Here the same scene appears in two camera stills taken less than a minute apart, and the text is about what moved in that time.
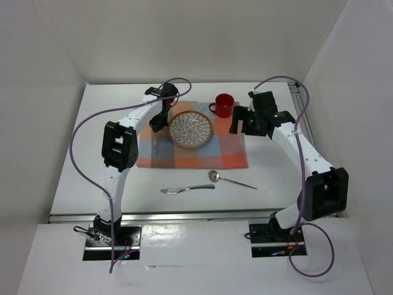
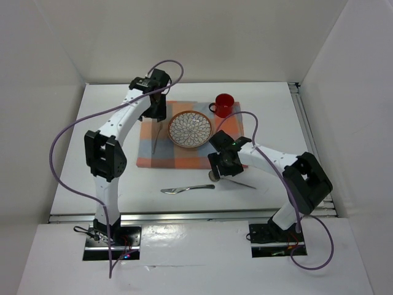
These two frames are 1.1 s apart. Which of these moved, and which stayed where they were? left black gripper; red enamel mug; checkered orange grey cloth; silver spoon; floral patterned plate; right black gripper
Moved: left black gripper; right black gripper
Stayed: red enamel mug; floral patterned plate; silver spoon; checkered orange grey cloth
